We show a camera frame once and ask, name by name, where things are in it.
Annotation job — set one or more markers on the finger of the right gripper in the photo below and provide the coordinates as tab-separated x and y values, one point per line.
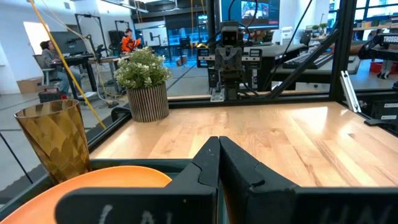
235	56
222	56

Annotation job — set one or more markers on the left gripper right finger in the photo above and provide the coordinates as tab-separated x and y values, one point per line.
311	205

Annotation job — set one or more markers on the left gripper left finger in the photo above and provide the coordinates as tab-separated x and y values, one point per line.
140	205

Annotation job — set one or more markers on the orange plastic plate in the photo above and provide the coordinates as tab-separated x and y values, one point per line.
93	183

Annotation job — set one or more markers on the black robot arm with lettering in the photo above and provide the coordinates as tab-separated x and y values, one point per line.
385	40

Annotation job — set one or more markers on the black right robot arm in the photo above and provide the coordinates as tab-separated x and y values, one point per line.
230	84

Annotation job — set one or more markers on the computer monitor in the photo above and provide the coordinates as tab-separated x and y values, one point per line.
258	12

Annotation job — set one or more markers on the black keyboard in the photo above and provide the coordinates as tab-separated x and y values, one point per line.
311	60

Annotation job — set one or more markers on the potted plant in ribbed pot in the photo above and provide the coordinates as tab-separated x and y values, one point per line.
147	105

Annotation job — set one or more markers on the person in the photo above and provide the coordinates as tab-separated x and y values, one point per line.
129	43
51	57

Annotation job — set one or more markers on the black box with white labels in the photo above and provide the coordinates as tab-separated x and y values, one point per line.
385	124

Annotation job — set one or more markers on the red bin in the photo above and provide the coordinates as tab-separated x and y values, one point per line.
377	67

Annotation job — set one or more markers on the black office desk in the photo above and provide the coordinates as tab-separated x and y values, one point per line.
77	59

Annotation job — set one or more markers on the cardboard box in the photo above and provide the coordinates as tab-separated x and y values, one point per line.
29	85

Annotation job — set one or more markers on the grey office chair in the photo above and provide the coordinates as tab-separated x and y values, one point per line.
40	67

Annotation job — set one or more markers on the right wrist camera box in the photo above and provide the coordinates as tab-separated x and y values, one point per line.
229	34

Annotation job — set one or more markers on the silver angle bracket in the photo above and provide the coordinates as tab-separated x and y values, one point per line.
217	96
349	93

